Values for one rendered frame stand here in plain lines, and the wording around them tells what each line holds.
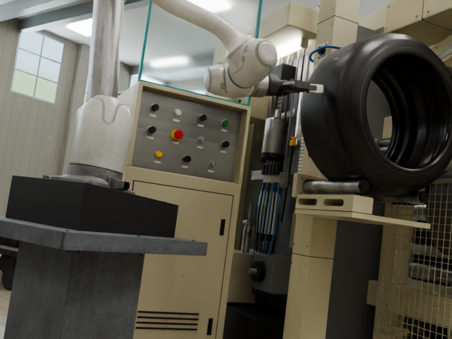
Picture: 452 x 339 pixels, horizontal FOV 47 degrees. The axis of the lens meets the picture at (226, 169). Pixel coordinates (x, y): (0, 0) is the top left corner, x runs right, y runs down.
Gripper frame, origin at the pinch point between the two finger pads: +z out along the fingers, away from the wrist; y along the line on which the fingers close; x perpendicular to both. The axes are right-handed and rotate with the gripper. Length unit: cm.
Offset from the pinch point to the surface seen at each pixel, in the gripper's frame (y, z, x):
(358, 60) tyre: -10.4, 11.0, -8.8
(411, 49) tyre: -12.7, 33.2, -14.3
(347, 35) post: 28, 38, -31
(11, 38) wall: 1128, -47, -319
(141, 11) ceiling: 873, 188, -334
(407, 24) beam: 13, 57, -34
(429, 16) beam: 1, 57, -34
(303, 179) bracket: 26.0, 11.9, 31.7
